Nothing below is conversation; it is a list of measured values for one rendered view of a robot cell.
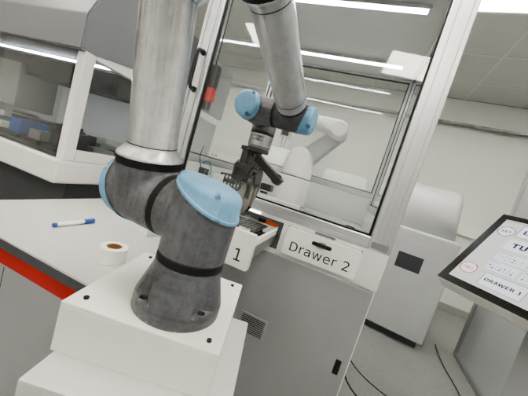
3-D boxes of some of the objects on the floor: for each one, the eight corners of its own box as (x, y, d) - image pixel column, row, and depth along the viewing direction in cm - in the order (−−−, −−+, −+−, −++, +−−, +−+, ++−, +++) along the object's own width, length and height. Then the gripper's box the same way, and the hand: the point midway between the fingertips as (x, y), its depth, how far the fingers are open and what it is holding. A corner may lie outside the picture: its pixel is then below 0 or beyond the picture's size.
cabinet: (312, 479, 102) (379, 294, 94) (116, 356, 131) (155, 206, 123) (327, 345, 193) (361, 245, 185) (210, 289, 222) (235, 201, 214)
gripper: (249, 147, 90) (233, 205, 92) (237, 141, 79) (219, 207, 82) (272, 153, 88) (254, 212, 90) (263, 148, 77) (244, 216, 79)
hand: (247, 209), depth 85 cm, fingers open, 3 cm apart
